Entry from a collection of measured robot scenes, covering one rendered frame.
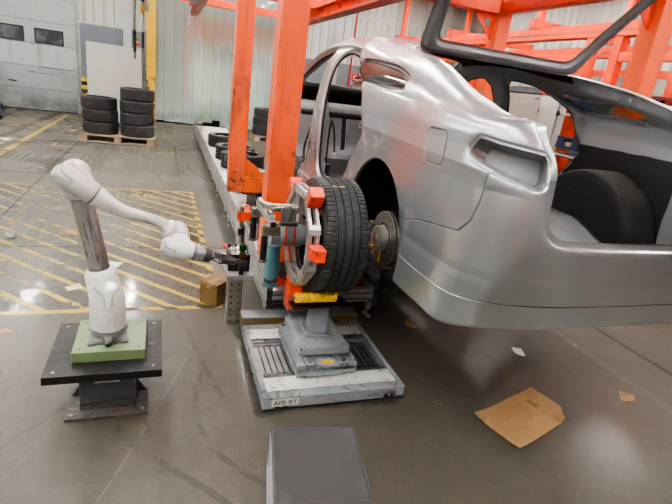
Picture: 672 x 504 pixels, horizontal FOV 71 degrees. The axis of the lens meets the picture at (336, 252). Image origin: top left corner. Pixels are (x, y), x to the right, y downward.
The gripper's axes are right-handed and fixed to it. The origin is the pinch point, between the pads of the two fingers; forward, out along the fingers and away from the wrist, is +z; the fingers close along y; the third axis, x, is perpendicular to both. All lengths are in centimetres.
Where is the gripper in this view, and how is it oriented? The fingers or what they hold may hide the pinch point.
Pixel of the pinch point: (240, 262)
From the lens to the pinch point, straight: 261.0
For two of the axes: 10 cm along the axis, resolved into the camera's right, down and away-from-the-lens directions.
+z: 8.4, 2.3, 4.8
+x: -3.7, 9.1, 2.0
